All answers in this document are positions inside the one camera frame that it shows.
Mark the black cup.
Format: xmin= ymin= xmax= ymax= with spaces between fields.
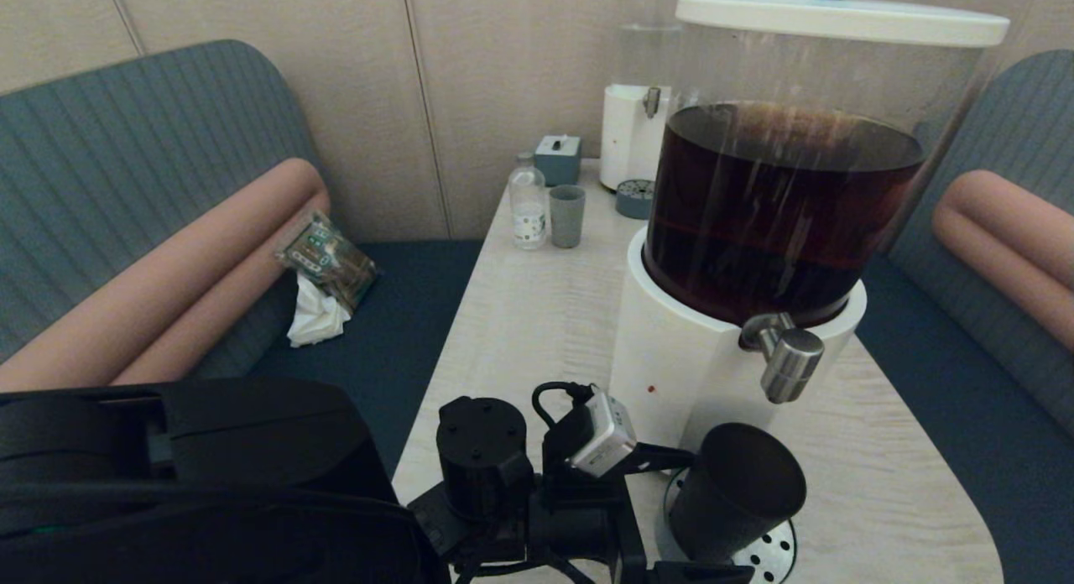
xmin=667 ymin=423 xmax=808 ymax=564

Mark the metal dispenser tap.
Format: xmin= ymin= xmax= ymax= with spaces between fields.
xmin=738 ymin=313 xmax=826 ymax=404

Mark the grey-blue cup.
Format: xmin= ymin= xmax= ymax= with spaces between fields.
xmin=549 ymin=185 xmax=587 ymax=249

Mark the large blue perforated drip tray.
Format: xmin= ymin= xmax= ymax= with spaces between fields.
xmin=656 ymin=467 xmax=798 ymax=584

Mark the large white tea dispenser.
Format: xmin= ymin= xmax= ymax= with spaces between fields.
xmin=608 ymin=0 xmax=1012 ymax=476

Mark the small blue drip tray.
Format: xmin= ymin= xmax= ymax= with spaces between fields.
xmin=615 ymin=179 xmax=657 ymax=221

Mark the clear plastic bottle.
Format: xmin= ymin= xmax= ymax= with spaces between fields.
xmin=508 ymin=153 xmax=548 ymax=251

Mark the blue napkin box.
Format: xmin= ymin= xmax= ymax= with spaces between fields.
xmin=534 ymin=134 xmax=582 ymax=187

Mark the small white water dispenser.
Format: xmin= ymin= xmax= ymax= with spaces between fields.
xmin=600 ymin=0 xmax=708 ymax=192

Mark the teal right bench sofa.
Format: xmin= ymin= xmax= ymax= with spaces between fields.
xmin=856 ymin=50 xmax=1074 ymax=584

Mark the teal bench sofa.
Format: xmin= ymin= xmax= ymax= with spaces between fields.
xmin=856 ymin=50 xmax=1074 ymax=584
xmin=0 ymin=39 xmax=487 ymax=451

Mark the white crumpled tissue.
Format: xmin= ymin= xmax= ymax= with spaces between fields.
xmin=286 ymin=272 xmax=352 ymax=348

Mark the green snack packet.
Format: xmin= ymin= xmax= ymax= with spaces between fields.
xmin=275 ymin=211 xmax=380 ymax=312

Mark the pink bolster cushion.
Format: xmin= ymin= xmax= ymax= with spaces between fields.
xmin=109 ymin=194 xmax=332 ymax=388
xmin=944 ymin=170 xmax=1074 ymax=291
xmin=0 ymin=158 xmax=328 ymax=392
xmin=931 ymin=200 xmax=1074 ymax=354

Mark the teal left bench sofa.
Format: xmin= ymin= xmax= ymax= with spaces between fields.
xmin=0 ymin=39 xmax=487 ymax=451

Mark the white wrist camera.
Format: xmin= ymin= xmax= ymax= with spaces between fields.
xmin=571 ymin=388 xmax=639 ymax=477

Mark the black camera cable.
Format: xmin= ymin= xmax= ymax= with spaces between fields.
xmin=533 ymin=381 xmax=597 ymax=430

